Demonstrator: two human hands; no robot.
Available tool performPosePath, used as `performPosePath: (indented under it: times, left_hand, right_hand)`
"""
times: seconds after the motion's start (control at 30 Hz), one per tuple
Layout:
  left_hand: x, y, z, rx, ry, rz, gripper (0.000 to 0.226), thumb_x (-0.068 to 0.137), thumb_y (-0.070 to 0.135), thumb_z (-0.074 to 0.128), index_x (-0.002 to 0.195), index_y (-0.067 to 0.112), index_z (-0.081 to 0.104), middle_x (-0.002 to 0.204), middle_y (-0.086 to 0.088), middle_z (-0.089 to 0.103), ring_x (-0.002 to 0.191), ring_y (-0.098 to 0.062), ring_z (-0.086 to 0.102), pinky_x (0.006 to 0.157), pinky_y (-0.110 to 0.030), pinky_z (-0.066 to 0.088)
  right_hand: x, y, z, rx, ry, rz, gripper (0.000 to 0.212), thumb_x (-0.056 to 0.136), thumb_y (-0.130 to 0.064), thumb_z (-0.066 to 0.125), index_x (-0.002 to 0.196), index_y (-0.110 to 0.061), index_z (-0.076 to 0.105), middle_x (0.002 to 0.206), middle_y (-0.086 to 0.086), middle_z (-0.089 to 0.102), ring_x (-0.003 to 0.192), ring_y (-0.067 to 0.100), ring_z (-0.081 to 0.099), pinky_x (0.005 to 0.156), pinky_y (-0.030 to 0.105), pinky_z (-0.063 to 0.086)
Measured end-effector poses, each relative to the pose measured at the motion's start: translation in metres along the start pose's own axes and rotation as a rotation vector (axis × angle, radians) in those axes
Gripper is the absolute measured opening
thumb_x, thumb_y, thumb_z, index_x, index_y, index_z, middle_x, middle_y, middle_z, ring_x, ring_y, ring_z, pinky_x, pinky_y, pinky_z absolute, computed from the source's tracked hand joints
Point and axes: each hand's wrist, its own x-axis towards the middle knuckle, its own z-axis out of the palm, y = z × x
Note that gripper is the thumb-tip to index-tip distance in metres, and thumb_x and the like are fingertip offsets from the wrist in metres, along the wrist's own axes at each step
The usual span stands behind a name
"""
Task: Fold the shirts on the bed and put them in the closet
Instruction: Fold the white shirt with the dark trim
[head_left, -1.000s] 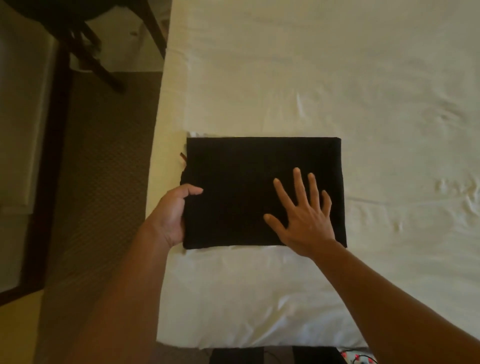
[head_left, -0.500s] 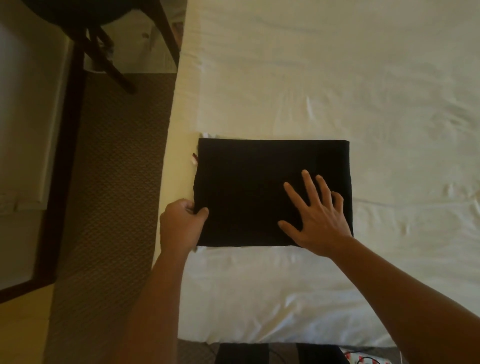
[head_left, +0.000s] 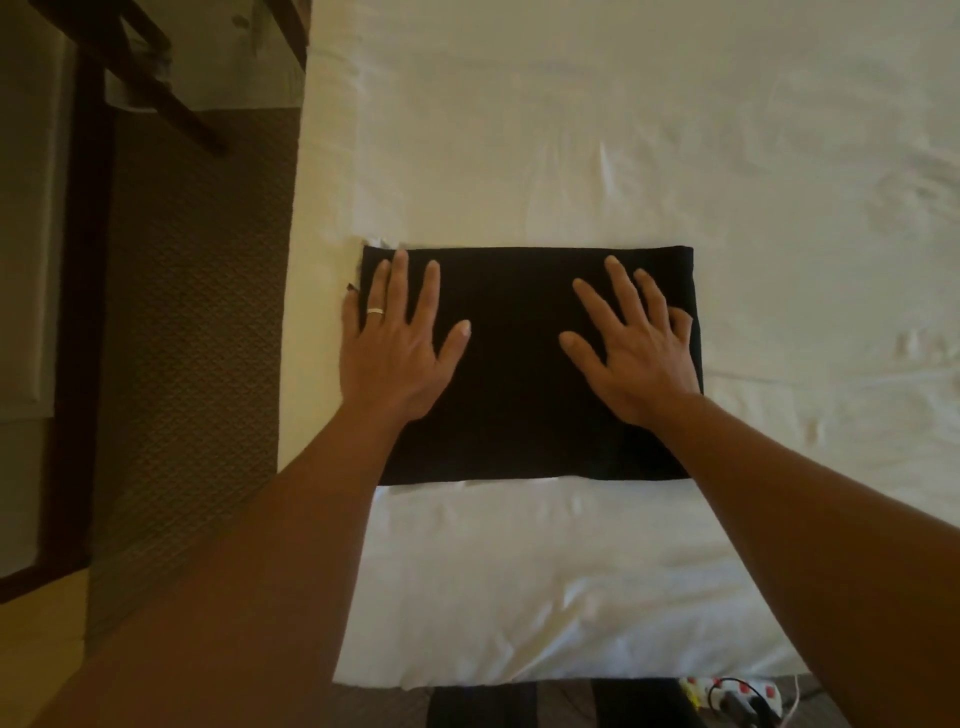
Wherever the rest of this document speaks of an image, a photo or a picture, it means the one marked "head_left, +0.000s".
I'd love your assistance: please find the person's right leg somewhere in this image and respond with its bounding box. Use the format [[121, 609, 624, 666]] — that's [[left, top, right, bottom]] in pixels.
[[588, 678, 707, 728]]

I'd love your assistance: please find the white bed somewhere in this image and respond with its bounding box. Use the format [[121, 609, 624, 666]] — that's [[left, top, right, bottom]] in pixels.
[[276, 0, 960, 692]]

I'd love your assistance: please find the person's left leg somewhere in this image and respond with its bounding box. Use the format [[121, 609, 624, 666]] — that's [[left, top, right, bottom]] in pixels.
[[426, 681, 542, 728]]

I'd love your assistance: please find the white power strip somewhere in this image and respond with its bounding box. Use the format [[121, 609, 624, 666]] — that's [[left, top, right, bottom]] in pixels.
[[682, 673, 804, 725]]

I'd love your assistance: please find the person's right hand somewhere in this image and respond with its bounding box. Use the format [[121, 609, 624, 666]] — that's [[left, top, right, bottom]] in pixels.
[[558, 253, 705, 432]]

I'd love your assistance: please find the person's right forearm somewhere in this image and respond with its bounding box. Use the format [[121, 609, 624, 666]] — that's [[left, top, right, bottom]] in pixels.
[[652, 393, 960, 728]]

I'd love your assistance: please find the black round stool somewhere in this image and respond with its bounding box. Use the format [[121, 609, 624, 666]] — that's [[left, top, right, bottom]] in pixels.
[[30, 0, 314, 155]]

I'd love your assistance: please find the person's left forearm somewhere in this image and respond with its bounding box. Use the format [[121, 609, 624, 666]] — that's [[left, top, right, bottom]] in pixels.
[[30, 405, 410, 728]]

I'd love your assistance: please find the white and black t-shirt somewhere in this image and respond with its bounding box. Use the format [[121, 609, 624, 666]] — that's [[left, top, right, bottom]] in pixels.
[[348, 240, 707, 488]]

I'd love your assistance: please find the person's left hand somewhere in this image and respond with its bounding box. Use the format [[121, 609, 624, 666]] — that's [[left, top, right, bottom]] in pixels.
[[339, 246, 474, 429]]

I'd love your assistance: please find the person's leg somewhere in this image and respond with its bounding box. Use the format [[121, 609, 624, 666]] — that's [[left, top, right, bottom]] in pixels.
[[426, 681, 542, 728], [588, 678, 707, 728]]

